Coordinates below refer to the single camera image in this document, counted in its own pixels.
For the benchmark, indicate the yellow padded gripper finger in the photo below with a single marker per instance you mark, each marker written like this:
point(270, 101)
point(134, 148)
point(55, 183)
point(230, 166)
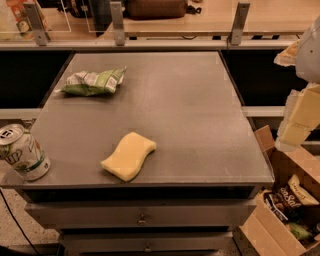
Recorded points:
point(301, 117)
point(288, 56)

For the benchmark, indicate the yellow sponge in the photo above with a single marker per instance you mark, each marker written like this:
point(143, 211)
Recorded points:
point(128, 157)

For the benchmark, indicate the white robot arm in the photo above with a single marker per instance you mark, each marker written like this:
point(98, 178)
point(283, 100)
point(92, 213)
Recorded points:
point(308, 54)

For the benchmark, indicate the dark sea salt chip bag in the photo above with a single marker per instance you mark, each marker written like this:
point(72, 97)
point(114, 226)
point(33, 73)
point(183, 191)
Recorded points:
point(284, 204)

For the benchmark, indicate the green snack bag in box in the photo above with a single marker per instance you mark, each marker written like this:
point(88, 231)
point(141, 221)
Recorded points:
point(300, 232)

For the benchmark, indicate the brown bag on counter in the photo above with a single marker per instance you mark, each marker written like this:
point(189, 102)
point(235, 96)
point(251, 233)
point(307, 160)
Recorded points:
point(156, 9)

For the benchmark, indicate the green jalapeno chip bag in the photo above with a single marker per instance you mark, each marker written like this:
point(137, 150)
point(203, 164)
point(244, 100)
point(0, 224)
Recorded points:
point(87, 83)

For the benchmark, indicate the cardboard box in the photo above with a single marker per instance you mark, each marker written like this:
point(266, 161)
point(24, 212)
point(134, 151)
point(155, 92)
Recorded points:
point(300, 170)

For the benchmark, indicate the upper metal drawer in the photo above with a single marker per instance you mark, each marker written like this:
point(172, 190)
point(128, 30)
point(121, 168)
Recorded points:
point(143, 213)

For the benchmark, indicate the metal drawer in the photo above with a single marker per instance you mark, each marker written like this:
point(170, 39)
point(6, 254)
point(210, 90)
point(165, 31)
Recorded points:
point(146, 242)
point(143, 213)

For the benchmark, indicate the lower metal drawer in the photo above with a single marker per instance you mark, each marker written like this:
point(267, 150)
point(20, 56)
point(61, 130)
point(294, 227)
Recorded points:
point(146, 242)

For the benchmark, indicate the orange snack package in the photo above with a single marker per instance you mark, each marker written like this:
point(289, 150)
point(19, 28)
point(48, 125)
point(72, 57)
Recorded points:
point(19, 13)

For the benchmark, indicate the white green soda can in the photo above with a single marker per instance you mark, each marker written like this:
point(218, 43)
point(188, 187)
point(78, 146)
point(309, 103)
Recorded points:
point(20, 149)

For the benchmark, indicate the right metal bracket post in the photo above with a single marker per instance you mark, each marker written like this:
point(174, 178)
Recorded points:
point(239, 21)

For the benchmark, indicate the metal bracket post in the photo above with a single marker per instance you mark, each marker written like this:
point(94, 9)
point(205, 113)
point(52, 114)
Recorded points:
point(33, 14)
point(239, 21)
point(117, 21)

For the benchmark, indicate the middle metal bracket post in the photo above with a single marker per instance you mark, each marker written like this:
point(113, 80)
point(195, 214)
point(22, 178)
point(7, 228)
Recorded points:
point(117, 21)

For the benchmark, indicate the left metal bracket post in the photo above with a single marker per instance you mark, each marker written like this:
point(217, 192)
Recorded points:
point(33, 14)

